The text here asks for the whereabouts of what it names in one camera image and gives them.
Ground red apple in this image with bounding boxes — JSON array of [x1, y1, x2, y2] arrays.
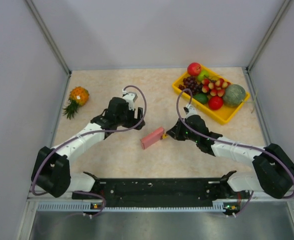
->
[[187, 62, 202, 77]]

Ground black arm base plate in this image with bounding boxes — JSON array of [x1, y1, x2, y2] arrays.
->
[[72, 175, 250, 208]]

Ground white slotted cable duct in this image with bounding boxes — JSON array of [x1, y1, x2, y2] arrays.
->
[[37, 201, 239, 213]]

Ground green apple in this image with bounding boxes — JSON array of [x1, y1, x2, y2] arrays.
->
[[196, 69, 210, 82]]

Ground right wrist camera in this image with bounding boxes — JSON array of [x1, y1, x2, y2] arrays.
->
[[183, 104, 199, 119]]

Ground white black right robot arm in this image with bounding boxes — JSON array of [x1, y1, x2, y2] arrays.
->
[[166, 114, 294, 199]]

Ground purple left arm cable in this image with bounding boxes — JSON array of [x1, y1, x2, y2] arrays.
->
[[30, 85, 148, 218]]

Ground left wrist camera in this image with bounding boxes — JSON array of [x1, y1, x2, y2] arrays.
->
[[122, 89, 138, 111]]

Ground dark purple grape bunch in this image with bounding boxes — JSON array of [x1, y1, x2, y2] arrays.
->
[[178, 76, 203, 96]]

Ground green lime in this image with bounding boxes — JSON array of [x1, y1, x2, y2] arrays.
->
[[193, 93, 209, 105]]

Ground green netted melon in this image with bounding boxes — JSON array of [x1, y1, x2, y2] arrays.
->
[[222, 84, 246, 107]]

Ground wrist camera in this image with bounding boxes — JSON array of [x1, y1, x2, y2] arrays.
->
[[122, 89, 138, 111], [183, 104, 199, 119]]

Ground orange toy pineapple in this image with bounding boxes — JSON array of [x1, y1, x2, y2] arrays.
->
[[63, 86, 90, 120]]

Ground red tomato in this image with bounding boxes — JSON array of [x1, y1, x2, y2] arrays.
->
[[207, 96, 224, 111]]

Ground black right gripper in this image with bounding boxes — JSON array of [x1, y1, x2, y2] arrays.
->
[[167, 117, 200, 143]]

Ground pink express box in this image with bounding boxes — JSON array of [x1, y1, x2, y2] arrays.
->
[[140, 127, 165, 150]]

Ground red-yellow cherry bunch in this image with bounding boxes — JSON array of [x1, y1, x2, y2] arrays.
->
[[201, 78, 231, 97]]

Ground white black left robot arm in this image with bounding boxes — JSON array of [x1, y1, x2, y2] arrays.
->
[[31, 92, 145, 199]]

